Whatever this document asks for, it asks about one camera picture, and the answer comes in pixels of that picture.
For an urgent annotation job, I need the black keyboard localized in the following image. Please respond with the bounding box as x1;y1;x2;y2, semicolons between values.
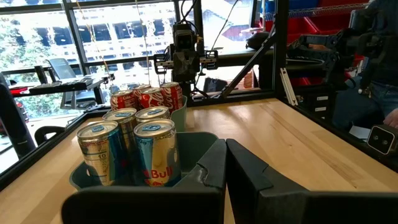
29;77;94;91

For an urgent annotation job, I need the dark blue plastic bin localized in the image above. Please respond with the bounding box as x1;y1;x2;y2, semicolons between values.
68;131;218;191

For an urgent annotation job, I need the person's hand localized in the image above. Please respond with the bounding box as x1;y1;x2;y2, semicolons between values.
382;108;398;129

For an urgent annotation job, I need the black desk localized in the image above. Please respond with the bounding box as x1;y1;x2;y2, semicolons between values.
9;65;116;108

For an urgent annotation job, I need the black metal rig frame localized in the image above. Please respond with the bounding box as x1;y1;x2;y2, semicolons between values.
0;0;398;190

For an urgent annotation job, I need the green plastic bin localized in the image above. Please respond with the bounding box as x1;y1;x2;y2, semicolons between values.
170;95;188;133

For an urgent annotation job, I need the black office chair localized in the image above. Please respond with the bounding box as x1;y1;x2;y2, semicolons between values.
0;73;66;159

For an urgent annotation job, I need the blue silver Red Bull can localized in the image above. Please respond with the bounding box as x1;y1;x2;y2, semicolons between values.
135;106;171;124
133;118;182;187
76;120;121;187
102;107;138;150

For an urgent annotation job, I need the black window frame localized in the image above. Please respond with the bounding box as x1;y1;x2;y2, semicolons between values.
0;0;280;82

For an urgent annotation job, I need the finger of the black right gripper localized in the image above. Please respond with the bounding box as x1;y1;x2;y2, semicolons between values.
185;52;200;82
173;52;187;82

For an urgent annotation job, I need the silver metal bracket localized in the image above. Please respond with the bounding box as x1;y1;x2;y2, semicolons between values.
279;67;300;106

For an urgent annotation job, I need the black round object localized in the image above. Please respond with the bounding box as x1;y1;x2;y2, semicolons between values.
245;30;272;51

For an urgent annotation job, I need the blue storage bin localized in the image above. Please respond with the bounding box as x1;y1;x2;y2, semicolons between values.
266;0;321;13

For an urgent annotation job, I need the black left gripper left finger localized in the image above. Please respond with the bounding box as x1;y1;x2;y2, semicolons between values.
61;139;227;224

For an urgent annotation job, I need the black bag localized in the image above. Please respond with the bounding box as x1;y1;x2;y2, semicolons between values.
203;77;229;93

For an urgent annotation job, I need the person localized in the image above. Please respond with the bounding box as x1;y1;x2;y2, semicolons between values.
331;0;398;131

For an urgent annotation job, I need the grey office chair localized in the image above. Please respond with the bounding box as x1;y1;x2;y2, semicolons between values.
46;57;97;110

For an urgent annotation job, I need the red Coca-Cola can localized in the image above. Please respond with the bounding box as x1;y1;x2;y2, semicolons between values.
110;90;137;111
138;88;165;110
160;82;184;114
132;84;152;100

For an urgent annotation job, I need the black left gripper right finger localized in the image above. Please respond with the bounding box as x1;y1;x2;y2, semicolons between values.
226;138;398;224

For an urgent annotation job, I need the red storage bin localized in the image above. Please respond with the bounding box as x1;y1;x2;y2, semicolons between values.
287;14;354;37

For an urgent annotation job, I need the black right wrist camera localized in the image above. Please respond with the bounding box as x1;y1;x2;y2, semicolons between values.
172;23;198;50

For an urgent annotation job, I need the yellow hanging cord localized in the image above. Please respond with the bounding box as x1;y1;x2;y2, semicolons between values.
76;0;109;78

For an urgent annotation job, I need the black table-level camera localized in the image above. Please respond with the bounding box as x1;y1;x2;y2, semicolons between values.
366;124;398;156

